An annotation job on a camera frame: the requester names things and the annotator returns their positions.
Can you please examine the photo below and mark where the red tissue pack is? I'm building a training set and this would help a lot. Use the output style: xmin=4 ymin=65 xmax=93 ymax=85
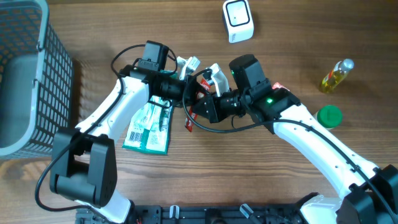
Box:
xmin=272 ymin=82 xmax=289 ymax=91

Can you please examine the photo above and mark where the red Nescafe sachet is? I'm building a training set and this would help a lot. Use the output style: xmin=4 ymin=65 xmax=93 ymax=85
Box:
xmin=184 ymin=78 xmax=211 ymax=133

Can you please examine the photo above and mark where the green 3M package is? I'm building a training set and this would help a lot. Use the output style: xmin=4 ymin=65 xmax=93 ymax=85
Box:
xmin=123 ymin=78 xmax=174 ymax=155

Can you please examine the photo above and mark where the green lid jar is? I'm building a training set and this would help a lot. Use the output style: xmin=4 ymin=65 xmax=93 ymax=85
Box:
xmin=313 ymin=105 xmax=343 ymax=129

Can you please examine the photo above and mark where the yellow liquid bottle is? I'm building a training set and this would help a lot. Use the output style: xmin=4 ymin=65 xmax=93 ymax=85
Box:
xmin=318 ymin=58 xmax=354 ymax=93

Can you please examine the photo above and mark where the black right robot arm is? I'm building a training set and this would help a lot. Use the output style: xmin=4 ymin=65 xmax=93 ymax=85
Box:
xmin=194 ymin=54 xmax=397 ymax=223

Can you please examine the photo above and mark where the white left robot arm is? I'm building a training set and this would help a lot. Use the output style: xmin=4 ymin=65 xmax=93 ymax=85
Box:
xmin=44 ymin=40 xmax=195 ymax=223

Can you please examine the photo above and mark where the white barcode scanner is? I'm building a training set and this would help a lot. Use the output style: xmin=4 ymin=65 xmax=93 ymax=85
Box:
xmin=223 ymin=0 xmax=254 ymax=44

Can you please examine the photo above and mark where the grey mesh basket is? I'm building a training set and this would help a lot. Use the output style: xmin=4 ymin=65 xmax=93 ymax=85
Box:
xmin=1 ymin=0 xmax=74 ymax=159

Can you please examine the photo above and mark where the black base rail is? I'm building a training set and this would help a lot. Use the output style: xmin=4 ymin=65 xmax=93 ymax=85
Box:
xmin=75 ymin=203 xmax=312 ymax=224

